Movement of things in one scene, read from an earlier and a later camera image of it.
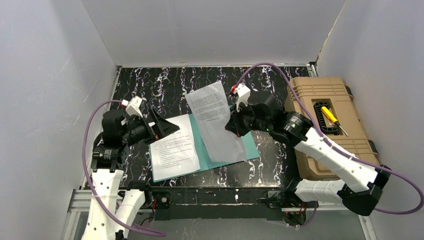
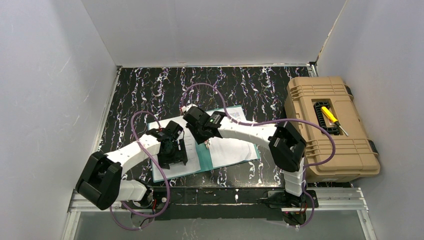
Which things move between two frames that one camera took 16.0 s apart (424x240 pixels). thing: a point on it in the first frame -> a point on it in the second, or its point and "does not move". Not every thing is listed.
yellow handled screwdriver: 333,119 does not move
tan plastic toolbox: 329,100 does not move
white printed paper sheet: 174,154 does not move
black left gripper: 155,125 -> 177,156
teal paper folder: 229,107 -> 203,154
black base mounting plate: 210,203 does not move
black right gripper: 238,122 -> 201,131
